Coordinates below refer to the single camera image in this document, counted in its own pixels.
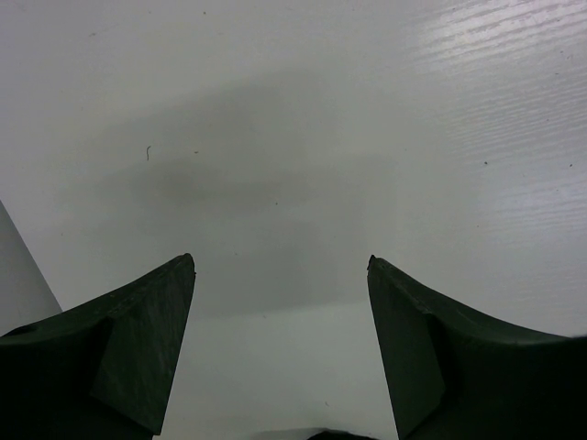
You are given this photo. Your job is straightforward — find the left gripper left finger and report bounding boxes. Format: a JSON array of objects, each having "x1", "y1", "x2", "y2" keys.
[{"x1": 1, "y1": 254, "x2": 196, "y2": 439}]

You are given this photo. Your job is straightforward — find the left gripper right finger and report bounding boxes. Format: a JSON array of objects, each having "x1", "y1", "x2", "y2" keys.
[{"x1": 367, "y1": 257, "x2": 586, "y2": 439}]

